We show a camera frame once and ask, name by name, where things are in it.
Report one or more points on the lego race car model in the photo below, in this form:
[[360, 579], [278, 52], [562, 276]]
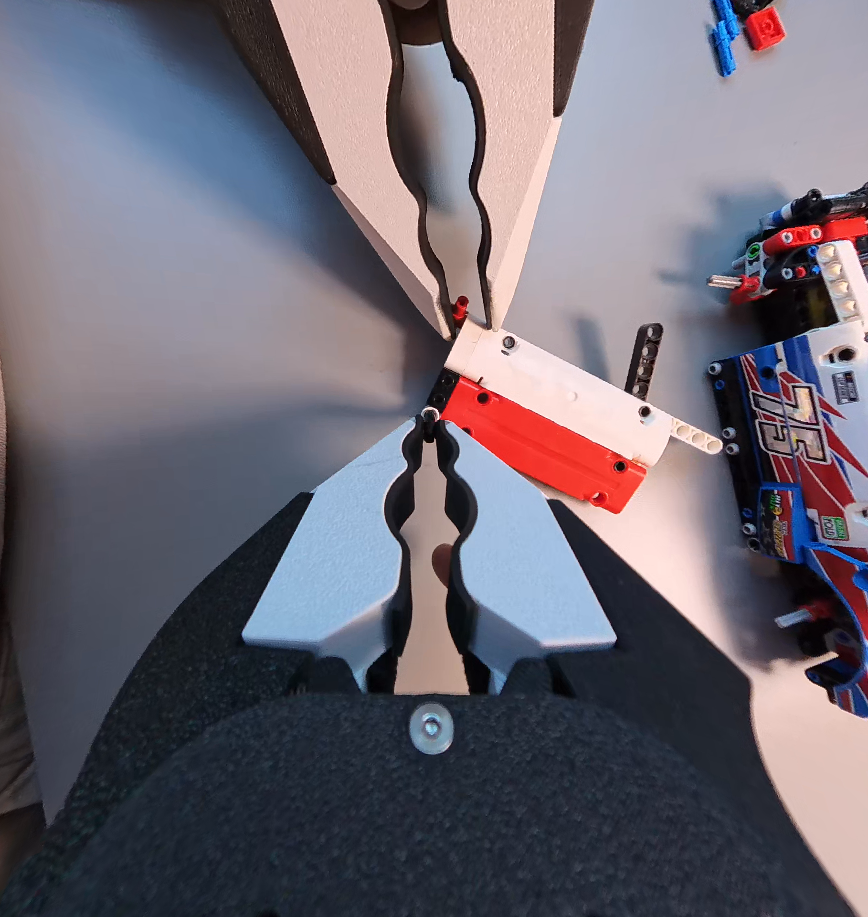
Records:
[[799, 430]]

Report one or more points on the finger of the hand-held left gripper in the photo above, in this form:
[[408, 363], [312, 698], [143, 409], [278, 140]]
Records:
[[348, 107], [513, 107]]

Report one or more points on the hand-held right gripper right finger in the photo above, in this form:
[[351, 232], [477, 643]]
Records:
[[527, 573]]

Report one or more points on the red white lego panel assembly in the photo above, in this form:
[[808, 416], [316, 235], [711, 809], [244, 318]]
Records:
[[548, 437]]

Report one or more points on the pile of blue black lego pins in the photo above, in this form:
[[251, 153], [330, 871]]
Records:
[[724, 43]]

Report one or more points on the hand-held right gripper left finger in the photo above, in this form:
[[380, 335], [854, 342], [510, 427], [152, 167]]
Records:
[[334, 566]]

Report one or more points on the black lego beam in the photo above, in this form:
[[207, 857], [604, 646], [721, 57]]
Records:
[[645, 358]]

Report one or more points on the red square lego tile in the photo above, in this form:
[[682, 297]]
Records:
[[765, 28]]

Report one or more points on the single black lego pin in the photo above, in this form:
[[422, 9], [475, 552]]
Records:
[[430, 426]]

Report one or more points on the person's right hand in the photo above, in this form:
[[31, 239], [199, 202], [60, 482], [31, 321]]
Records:
[[442, 566]]

